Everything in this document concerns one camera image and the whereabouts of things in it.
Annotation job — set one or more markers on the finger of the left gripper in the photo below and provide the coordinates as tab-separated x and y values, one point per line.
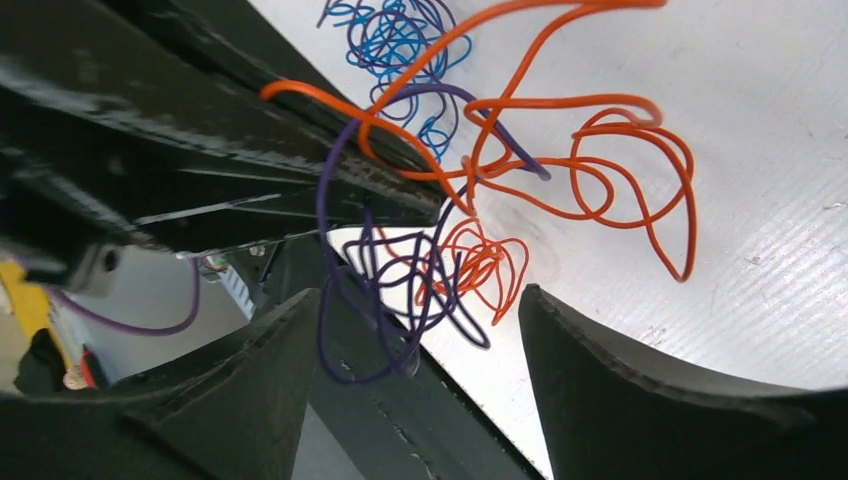
234	42

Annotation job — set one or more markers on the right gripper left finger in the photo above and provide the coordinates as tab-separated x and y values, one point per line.
232	409

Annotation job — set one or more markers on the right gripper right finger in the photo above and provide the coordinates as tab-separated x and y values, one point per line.
612	407

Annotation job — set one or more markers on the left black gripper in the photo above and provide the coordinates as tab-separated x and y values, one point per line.
108	139

